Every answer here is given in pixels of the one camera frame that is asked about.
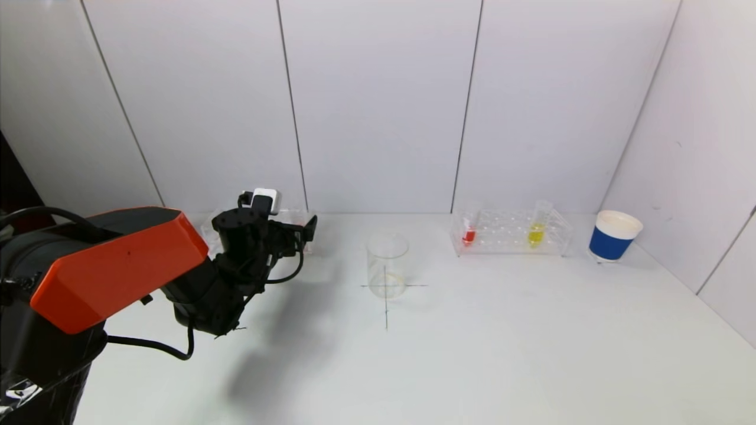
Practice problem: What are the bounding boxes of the clear glass beaker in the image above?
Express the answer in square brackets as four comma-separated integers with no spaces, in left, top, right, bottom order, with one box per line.
[365,232,410,300]

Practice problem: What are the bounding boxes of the test tube with red pigment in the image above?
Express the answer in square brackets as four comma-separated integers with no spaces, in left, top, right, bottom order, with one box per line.
[461,201,482,247]

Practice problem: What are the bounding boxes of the clear acrylic test tube rack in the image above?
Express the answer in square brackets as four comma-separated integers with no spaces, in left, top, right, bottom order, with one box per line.
[200,209,315,256]
[450,208,575,258]

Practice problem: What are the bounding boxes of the test tube with yellow pigment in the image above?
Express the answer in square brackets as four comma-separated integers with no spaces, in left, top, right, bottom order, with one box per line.
[527,199,554,248]

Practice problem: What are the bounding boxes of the white paper cup blue sleeve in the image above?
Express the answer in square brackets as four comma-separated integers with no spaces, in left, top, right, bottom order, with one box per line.
[588,210,644,264]

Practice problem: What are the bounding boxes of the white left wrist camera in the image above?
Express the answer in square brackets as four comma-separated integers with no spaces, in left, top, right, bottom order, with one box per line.
[239,188,282,217]

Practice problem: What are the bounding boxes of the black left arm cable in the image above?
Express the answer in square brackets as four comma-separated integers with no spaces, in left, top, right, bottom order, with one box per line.
[105,233,305,362]

